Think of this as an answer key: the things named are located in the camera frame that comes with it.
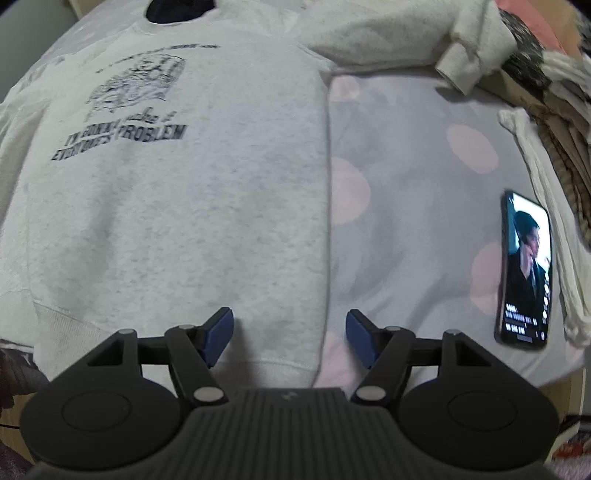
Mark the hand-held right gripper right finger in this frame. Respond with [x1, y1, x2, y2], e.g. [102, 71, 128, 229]
[345, 309, 492, 407]

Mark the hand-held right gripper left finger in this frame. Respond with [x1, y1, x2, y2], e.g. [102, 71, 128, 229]
[88, 307, 235, 408]

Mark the light grey printed sweatshirt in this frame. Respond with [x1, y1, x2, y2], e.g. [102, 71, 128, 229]
[0, 0, 518, 388]

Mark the pile of folded clothes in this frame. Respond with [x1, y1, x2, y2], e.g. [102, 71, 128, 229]
[475, 46, 591, 250]

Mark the bed with polka dot sheet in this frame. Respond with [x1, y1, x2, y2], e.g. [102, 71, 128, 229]
[0, 0, 591, 388]

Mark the black smartphone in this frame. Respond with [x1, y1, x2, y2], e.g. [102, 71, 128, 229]
[494, 189, 553, 352]

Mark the white crumpled garment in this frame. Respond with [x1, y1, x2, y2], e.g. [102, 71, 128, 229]
[499, 108, 591, 347]

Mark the dark pink pillow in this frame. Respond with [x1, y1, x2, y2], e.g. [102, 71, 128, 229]
[494, 0, 568, 51]

